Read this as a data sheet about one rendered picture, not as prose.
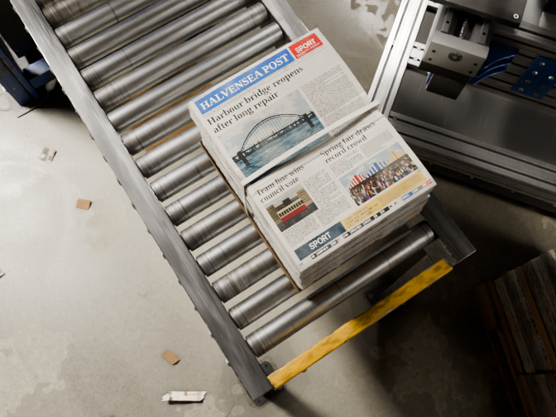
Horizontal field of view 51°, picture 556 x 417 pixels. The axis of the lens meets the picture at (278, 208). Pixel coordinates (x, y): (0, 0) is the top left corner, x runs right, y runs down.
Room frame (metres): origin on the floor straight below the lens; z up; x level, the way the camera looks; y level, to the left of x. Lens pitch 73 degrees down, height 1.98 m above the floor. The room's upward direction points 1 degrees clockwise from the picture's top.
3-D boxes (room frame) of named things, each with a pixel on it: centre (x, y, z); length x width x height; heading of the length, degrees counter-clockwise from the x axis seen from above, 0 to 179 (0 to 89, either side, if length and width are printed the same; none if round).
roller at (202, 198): (0.47, 0.05, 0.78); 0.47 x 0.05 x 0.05; 124
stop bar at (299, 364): (0.13, -0.17, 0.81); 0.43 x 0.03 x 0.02; 124
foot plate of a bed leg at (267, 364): (0.01, 0.04, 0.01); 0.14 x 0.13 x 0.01; 124
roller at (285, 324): (0.20, -0.14, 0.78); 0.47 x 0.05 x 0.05; 124
